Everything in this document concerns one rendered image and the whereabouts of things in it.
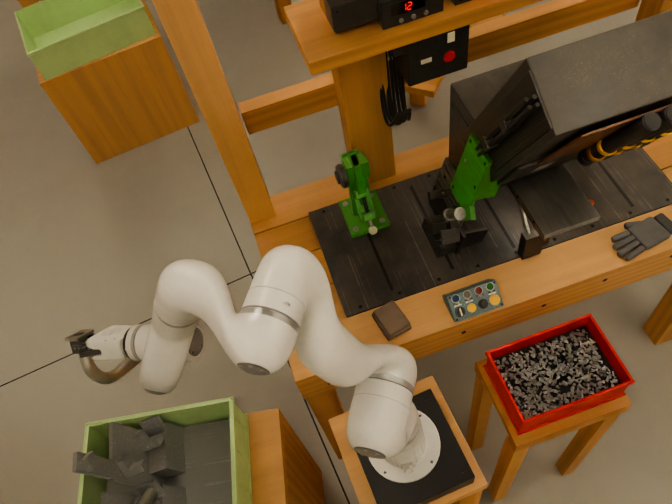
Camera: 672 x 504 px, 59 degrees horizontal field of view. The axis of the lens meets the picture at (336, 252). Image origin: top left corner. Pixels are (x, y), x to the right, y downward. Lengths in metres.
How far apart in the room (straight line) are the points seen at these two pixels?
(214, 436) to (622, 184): 1.46
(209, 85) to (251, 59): 2.49
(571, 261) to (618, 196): 0.29
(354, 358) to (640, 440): 1.77
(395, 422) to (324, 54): 0.87
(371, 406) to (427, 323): 0.59
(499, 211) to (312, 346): 1.07
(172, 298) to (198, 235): 2.24
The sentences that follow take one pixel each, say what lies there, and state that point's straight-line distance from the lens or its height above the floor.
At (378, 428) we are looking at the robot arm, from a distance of 1.21.
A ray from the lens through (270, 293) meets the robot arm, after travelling 0.95.
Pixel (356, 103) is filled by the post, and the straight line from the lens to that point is 1.80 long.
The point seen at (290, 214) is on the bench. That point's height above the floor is 0.88.
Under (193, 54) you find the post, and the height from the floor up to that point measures 1.58.
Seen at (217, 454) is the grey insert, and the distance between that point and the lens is 1.78.
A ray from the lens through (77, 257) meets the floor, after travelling 3.48.
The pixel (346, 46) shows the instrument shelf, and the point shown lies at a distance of 1.53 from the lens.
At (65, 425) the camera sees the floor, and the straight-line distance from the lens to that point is 3.05.
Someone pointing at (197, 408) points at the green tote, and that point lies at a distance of 1.73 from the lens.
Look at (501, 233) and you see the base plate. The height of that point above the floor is 0.90.
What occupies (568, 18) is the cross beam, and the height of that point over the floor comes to 1.23.
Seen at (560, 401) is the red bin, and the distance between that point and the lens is 1.72.
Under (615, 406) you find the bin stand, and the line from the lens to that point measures 1.84.
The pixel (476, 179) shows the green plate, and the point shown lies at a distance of 1.67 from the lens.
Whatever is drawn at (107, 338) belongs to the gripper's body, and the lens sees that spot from 1.45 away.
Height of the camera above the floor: 2.48
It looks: 56 degrees down
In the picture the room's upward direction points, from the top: 14 degrees counter-clockwise
